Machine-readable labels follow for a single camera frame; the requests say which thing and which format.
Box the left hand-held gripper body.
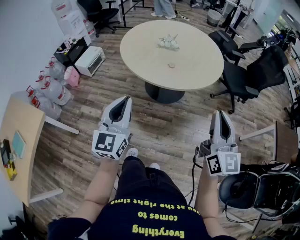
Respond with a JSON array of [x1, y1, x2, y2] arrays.
[[91, 118, 134, 161]]

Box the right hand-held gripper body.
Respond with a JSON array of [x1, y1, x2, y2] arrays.
[[198, 137, 242, 177]]

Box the person's right forearm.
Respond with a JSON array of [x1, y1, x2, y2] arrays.
[[194, 166, 226, 220]]

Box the person's left forearm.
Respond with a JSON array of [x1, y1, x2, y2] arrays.
[[70, 157, 120, 225]]

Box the black open equipment case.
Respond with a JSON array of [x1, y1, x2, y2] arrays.
[[217, 164, 300, 225]]

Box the black round table base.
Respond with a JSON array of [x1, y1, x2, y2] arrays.
[[144, 81, 186, 104]]

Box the pink bag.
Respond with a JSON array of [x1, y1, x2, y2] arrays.
[[63, 66, 81, 88]]

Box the black mesh office chair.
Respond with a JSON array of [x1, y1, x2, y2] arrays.
[[210, 44, 289, 115]]

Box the person's black trousers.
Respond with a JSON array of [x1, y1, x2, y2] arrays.
[[114, 156, 188, 205]]

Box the clear plastic water jug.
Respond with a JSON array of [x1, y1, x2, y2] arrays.
[[26, 86, 63, 120], [83, 20, 97, 40], [51, 0, 75, 19], [35, 70, 54, 88], [46, 57, 68, 81], [41, 76, 72, 106]]

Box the white toaster oven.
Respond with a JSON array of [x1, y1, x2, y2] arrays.
[[74, 45, 106, 77]]

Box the dark wooden desk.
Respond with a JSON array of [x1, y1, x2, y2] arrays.
[[239, 120, 300, 165]]

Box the black box appliance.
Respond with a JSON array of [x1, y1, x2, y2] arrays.
[[53, 37, 89, 68]]

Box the tray of small items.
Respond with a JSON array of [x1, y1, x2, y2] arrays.
[[55, 43, 70, 54]]

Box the white plastic bag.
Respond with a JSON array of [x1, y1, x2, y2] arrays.
[[63, 35, 78, 47]]

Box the white artificial flower bouquet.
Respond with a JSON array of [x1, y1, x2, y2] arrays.
[[157, 34, 180, 50]]

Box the light wooden desk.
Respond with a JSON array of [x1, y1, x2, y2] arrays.
[[0, 97, 80, 207]]

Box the teal notebook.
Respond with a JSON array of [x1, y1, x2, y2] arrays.
[[11, 130, 26, 159]]

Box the person's navy printed t-shirt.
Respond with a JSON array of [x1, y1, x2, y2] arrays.
[[48, 198, 237, 240]]

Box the whiteboard on black stand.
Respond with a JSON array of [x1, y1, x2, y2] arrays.
[[113, 0, 155, 30]]

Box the yellow small object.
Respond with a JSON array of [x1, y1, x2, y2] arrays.
[[6, 161, 18, 181]]

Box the black handheld device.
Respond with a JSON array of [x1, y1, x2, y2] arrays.
[[0, 139, 13, 168]]

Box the mesh waste bin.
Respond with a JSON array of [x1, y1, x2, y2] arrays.
[[206, 9, 223, 28]]

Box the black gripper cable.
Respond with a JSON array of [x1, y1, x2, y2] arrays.
[[187, 146, 203, 207]]

